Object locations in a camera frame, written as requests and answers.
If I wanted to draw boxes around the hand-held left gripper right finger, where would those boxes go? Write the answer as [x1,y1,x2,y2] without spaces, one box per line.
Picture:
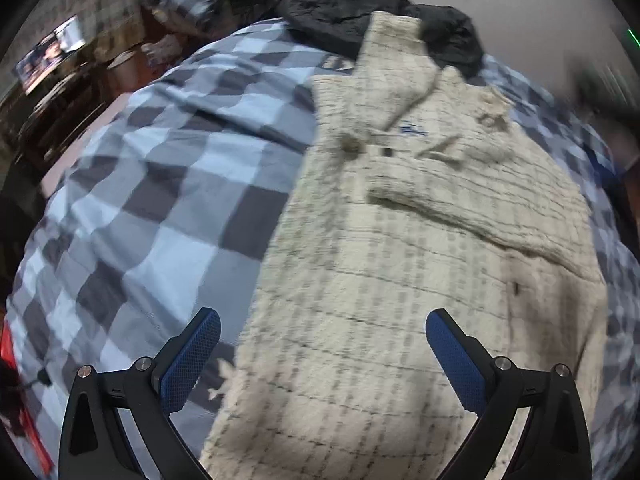
[425,308,593,480]

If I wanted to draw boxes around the cream checked fleece jacket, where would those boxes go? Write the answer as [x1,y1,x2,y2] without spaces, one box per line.
[200,10,608,480]

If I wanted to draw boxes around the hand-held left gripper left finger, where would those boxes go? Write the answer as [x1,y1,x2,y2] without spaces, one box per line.
[59,306,222,480]

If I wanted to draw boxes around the blue grey checkered blanket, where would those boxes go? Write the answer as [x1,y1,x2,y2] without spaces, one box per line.
[5,15,640,480]

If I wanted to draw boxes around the black padded jacket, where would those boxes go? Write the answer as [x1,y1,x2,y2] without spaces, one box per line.
[275,0,483,78]

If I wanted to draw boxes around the television screen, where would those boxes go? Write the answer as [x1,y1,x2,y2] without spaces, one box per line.
[12,15,86,95]

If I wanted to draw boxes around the dark wooden cabinet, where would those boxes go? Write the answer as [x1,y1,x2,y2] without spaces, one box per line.
[0,35,146,171]

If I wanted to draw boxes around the red cloth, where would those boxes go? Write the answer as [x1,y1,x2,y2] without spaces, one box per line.
[0,320,53,476]

